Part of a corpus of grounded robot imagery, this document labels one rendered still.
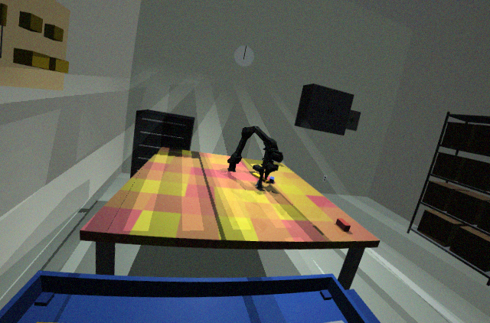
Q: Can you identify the small red block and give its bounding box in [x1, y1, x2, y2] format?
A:
[336, 218, 351, 231]

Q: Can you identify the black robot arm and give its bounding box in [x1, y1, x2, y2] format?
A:
[227, 126, 283, 172]

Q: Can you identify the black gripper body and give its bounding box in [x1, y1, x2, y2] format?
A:
[253, 158, 273, 171]

